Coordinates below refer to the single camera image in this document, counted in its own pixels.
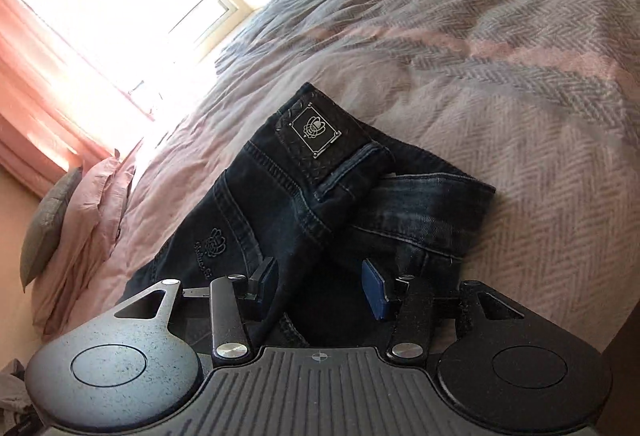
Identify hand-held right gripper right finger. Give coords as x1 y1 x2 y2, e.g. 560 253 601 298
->
361 258 526 359

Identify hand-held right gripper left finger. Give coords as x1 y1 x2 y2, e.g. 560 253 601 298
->
114 257 279 363

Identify dark blue jeans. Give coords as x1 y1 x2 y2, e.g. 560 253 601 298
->
117 83 497 348

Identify folded pink sheet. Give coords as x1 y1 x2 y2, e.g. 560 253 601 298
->
32 216 126 339

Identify grey plaid pillow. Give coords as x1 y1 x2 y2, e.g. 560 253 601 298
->
20 166 83 284

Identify pink grey herringbone blanket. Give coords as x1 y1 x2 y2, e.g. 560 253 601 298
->
32 0 640 367

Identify window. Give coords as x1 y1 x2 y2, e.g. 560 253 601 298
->
7 0 273 109

